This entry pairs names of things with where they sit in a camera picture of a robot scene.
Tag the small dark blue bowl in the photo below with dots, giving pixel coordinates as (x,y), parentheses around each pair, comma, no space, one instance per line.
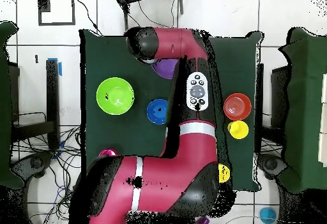
(155,111)

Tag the purple bowl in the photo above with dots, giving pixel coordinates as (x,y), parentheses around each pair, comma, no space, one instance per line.
(164,69)

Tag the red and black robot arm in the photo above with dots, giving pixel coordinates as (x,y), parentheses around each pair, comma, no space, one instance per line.
(166,178)

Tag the green bowl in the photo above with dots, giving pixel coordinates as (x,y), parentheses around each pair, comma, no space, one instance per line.
(115,96)

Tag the red cup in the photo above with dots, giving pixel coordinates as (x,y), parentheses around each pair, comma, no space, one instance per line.
(107,153)

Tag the orange bowl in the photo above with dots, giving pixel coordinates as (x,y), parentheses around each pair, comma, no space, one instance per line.
(237,106)

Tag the dark green table cloth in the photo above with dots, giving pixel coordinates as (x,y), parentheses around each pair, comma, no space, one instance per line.
(107,55)

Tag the yellow orange cup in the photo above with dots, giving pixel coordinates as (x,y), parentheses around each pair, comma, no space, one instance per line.
(224,173)

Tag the black bench with blue tape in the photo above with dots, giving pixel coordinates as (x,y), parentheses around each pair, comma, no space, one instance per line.
(52,93)

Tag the purple cup on floor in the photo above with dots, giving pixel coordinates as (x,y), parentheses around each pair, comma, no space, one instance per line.
(203,221)

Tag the green cloth side table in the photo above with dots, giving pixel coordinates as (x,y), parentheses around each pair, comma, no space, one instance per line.
(306,106)
(5,106)

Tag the blue bowl on floor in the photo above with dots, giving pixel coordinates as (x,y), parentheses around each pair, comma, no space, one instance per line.
(267,215)

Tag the white boxes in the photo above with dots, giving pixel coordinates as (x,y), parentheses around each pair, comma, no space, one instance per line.
(324,132)

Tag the black camera stand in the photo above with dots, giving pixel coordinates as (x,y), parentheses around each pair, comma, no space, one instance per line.
(125,17)

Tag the grey square floor frame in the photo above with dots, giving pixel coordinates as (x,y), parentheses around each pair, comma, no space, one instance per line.
(43,4)

